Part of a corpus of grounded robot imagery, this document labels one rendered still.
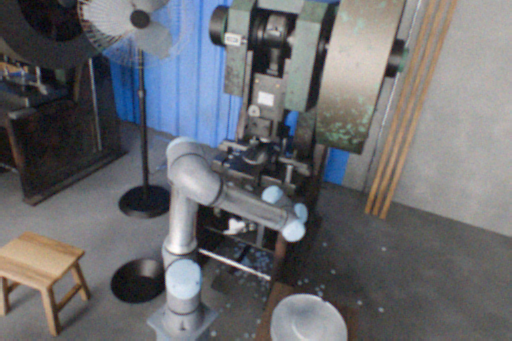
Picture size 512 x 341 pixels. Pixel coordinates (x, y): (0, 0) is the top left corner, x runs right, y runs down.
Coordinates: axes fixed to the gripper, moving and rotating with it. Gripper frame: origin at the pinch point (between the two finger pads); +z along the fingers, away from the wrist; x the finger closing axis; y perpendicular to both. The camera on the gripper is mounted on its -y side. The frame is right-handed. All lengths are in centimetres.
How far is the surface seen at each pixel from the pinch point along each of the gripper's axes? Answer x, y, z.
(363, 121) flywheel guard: -3, 30, -66
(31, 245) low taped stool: 45, 18, 85
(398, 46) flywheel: -33, 51, -77
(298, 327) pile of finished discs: 10.1, -39.3, -24.0
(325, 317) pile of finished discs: -1, -42, -30
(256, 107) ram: -24, 47, -14
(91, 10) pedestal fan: -3, 120, 49
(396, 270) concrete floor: -98, -74, -30
